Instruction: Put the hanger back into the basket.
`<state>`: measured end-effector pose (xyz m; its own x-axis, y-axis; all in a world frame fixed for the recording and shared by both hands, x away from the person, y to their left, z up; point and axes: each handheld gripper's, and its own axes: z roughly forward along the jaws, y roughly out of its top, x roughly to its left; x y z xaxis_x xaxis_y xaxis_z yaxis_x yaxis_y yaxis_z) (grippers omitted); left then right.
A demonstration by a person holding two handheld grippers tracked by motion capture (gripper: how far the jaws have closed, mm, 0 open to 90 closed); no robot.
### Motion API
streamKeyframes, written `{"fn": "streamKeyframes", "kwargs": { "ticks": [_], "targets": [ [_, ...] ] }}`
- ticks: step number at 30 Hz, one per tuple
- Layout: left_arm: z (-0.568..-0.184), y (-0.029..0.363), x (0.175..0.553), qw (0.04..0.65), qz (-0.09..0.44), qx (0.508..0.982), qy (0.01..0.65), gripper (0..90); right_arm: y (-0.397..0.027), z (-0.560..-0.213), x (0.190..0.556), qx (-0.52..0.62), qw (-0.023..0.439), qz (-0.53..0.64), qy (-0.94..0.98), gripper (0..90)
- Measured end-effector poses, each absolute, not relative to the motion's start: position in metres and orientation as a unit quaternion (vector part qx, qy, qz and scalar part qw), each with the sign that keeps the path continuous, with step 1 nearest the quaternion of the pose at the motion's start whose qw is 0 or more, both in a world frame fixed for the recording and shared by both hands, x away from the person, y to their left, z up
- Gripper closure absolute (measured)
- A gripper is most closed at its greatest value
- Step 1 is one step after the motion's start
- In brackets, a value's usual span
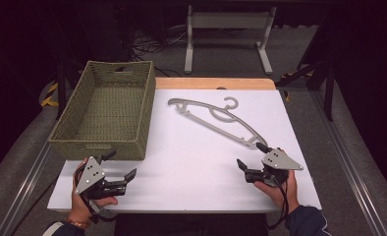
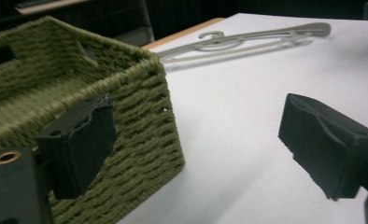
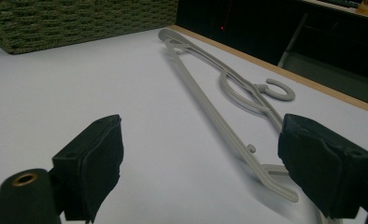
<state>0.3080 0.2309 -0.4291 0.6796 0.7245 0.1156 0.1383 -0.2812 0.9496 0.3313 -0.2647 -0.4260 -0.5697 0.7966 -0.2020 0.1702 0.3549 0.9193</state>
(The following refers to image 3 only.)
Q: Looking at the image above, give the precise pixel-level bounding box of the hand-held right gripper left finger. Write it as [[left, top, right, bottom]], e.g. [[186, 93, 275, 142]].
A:
[[51, 114, 124, 224]]

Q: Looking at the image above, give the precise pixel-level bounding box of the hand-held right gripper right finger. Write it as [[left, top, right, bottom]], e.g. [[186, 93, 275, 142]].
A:
[[277, 113, 368, 219]]

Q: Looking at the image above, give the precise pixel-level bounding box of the grey plastic clothes hanger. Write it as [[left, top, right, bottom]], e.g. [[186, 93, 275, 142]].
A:
[[157, 28, 300, 203]]

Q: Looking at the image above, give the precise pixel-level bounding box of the metal stand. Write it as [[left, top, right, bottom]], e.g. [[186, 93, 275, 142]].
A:
[[277, 12, 309, 68]]

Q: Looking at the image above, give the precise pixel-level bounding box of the green woven basket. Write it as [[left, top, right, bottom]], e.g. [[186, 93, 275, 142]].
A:
[[0, 0, 179, 55]]

